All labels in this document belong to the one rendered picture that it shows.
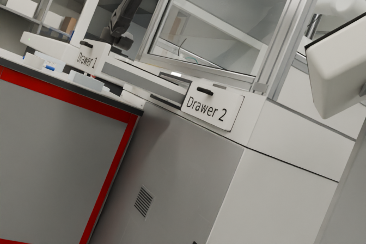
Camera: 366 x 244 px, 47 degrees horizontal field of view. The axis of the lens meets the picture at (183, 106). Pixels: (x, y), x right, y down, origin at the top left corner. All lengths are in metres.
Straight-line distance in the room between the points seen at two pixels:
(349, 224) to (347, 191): 0.05
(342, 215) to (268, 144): 0.54
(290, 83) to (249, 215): 0.39
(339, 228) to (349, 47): 0.29
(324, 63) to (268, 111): 0.66
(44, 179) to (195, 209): 0.65
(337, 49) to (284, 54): 0.66
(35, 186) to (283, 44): 1.03
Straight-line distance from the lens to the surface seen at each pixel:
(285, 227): 1.35
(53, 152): 1.66
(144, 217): 1.50
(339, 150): 1.40
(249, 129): 1.17
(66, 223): 1.77
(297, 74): 1.22
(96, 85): 1.74
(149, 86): 1.45
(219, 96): 1.30
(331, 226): 0.70
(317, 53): 0.53
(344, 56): 0.53
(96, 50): 1.43
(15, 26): 5.65
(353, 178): 0.70
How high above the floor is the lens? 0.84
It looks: level
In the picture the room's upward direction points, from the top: 22 degrees clockwise
